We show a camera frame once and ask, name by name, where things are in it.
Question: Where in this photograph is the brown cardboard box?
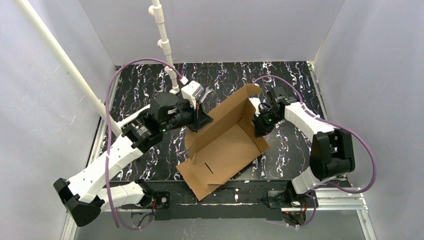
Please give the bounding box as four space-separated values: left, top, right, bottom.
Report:
176 84 270 201

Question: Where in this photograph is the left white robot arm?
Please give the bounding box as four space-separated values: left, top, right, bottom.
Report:
53 92 214 227

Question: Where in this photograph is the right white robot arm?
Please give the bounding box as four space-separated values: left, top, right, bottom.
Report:
252 87 355 209

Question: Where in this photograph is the silver wrench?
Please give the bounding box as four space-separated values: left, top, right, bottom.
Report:
199 86 213 103

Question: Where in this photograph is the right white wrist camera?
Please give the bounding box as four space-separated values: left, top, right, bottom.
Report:
249 97 261 116

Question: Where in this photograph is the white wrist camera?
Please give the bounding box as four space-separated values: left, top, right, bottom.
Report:
179 76 204 110
249 97 261 116

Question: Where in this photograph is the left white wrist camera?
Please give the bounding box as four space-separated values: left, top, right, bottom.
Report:
179 76 204 110

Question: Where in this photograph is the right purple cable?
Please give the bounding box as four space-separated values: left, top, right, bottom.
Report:
253 75 378 229

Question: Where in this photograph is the purple cable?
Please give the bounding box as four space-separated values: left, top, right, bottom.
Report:
104 57 185 231
253 75 378 229

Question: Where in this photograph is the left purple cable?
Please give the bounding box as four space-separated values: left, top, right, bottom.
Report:
104 57 185 231

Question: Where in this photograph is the white pvc pipe frame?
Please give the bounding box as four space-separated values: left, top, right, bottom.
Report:
13 0 180 137

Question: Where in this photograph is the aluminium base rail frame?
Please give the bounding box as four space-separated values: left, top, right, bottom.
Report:
61 64 377 240

